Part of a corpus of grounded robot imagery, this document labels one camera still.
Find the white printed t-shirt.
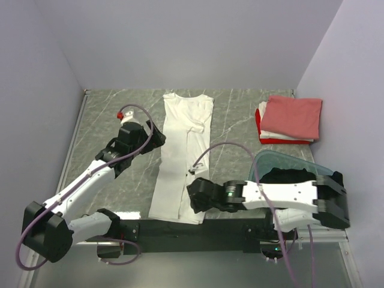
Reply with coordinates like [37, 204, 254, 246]
[149, 93, 214, 224]

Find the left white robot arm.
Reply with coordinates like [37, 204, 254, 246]
[18, 121, 166, 263]

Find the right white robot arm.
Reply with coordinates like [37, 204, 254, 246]
[187, 175, 350, 239]

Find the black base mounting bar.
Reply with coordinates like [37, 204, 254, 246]
[96, 218, 289, 260]

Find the teal plastic basket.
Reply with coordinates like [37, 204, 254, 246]
[254, 150, 334, 180]

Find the black t-shirt in basket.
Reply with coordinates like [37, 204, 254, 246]
[258, 167, 344, 187]

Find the folded red t-shirt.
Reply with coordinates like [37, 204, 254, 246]
[255, 109, 311, 145]

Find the folded pink t-shirt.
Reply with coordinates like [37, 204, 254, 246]
[260, 95, 322, 141]

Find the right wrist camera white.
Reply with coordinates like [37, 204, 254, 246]
[188, 162, 208, 175]

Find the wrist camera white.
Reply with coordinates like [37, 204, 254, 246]
[116, 110, 139, 125]
[188, 162, 208, 175]

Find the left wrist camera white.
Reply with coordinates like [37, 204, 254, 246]
[116, 110, 139, 125]

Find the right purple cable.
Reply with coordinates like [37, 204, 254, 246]
[191, 142, 316, 288]

